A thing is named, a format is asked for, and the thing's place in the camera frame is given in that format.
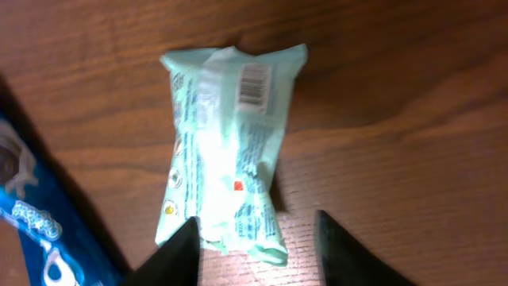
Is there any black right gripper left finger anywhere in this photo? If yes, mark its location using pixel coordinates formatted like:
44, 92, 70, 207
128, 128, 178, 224
119, 217, 201, 286

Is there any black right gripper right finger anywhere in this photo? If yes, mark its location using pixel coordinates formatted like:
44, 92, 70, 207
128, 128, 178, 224
315, 210, 415, 286

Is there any blue snack bar wrapper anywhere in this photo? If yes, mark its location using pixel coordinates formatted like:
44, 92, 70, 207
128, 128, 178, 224
1, 115, 121, 286

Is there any teal packet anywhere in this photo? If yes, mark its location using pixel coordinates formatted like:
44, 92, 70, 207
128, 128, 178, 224
155, 44, 307, 266

